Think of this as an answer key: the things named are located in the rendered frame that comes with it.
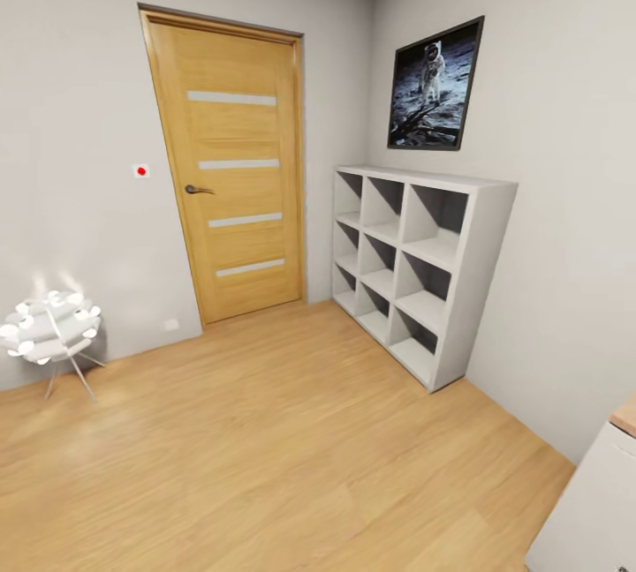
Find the desk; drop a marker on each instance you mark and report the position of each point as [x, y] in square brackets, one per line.
[593, 526]

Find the painting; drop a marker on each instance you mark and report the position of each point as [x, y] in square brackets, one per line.
[432, 84]

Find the bookcase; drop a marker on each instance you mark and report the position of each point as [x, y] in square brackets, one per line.
[364, 231]

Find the door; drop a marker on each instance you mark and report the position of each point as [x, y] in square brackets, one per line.
[230, 103]

